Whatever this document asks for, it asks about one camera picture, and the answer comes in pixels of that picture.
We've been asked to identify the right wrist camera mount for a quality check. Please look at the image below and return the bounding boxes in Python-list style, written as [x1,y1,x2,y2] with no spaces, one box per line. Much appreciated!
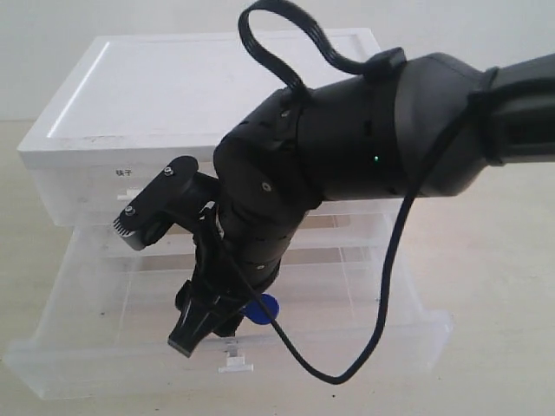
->
[113,156,201,251]

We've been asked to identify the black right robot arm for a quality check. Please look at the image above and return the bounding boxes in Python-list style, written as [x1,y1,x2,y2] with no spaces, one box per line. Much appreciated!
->
[168,49,554,355]

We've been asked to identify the black flat ribbon cable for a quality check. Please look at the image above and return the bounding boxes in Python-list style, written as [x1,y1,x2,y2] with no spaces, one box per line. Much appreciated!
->
[237,0,407,101]

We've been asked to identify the black round right cable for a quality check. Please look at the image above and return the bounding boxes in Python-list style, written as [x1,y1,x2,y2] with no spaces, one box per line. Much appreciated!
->
[203,64,513,385]

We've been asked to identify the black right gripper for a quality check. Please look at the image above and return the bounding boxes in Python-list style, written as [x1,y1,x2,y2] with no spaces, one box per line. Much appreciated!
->
[167,172,250,358]

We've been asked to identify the top left small drawer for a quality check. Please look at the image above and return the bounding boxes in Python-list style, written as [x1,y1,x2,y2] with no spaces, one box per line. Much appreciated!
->
[77,164,218,235]

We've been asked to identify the white translucent drawer cabinet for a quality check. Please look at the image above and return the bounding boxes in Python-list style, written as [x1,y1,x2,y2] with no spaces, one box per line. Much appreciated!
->
[16,28,413,261]

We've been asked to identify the key bunch with blue tag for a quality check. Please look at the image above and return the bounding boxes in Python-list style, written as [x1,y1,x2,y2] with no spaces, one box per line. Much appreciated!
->
[239,293,280,326]

